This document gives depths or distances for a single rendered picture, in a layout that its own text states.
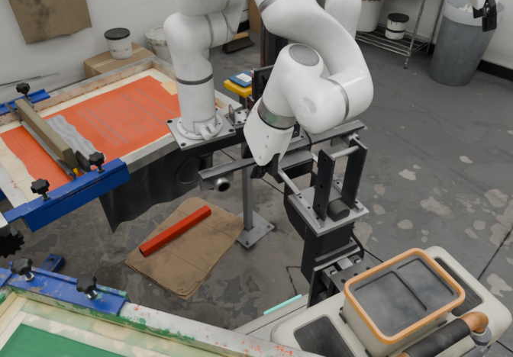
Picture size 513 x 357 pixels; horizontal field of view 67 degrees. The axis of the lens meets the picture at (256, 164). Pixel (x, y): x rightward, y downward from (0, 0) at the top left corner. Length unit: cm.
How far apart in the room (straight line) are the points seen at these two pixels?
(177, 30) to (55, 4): 257
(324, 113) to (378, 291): 48
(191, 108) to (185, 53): 15
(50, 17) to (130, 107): 197
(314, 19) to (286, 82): 10
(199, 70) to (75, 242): 168
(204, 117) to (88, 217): 164
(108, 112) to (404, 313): 119
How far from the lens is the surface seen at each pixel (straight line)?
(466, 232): 258
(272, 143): 70
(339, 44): 66
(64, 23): 348
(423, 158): 298
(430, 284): 97
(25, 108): 151
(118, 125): 149
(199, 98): 100
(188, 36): 92
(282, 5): 60
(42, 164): 141
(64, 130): 152
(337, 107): 58
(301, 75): 60
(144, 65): 181
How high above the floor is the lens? 177
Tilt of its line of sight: 41 degrees down
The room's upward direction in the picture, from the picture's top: straight up
